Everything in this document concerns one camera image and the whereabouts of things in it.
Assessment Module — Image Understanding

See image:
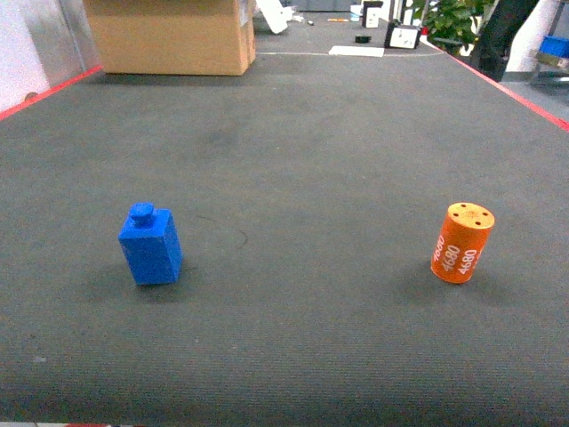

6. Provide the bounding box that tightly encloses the blue bin far right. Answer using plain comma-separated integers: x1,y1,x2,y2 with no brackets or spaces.
539,36,569,58

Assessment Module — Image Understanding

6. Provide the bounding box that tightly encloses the black white device box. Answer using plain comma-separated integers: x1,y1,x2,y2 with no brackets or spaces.
384,21,422,50

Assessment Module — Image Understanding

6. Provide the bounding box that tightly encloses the large cardboard box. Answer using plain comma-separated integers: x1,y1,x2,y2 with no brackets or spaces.
84,0,255,76

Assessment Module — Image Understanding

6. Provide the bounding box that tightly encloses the green potted plant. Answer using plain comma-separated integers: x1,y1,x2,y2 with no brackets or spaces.
410,0,494,56

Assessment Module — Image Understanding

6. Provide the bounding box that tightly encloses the white paper sheet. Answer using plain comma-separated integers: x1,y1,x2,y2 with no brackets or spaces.
328,45,385,58

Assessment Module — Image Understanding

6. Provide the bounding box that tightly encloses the white tilted board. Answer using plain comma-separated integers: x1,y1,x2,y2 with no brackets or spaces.
256,0,288,35

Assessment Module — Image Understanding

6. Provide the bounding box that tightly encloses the orange cylindrical cap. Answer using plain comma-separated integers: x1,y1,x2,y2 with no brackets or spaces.
430,202,495,285

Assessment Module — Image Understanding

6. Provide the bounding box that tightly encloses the far black white box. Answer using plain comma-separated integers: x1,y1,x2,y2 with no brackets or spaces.
361,0,384,28

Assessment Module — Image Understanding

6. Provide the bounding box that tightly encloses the blue block part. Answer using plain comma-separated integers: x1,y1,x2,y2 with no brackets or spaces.
117,202,183,286

